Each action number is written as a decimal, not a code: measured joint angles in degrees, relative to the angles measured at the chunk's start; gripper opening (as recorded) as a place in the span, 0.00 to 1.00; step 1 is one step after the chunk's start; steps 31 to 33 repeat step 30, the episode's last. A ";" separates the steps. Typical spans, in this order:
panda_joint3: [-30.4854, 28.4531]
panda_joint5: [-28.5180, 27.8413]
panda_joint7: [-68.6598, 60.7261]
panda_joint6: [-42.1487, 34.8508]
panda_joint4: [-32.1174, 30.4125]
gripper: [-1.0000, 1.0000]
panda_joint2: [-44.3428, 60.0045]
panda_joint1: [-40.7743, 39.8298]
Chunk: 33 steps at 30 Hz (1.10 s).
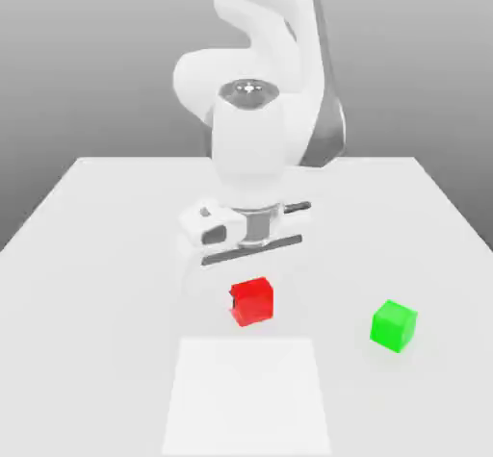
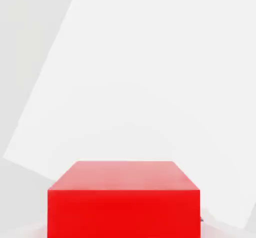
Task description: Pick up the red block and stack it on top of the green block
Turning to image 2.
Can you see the small red cube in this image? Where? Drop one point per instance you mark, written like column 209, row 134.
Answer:
column 124, row 212

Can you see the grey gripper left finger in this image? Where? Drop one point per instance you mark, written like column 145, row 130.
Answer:
column 43, row 234

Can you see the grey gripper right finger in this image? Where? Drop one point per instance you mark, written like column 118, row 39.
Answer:
column 204, row 231

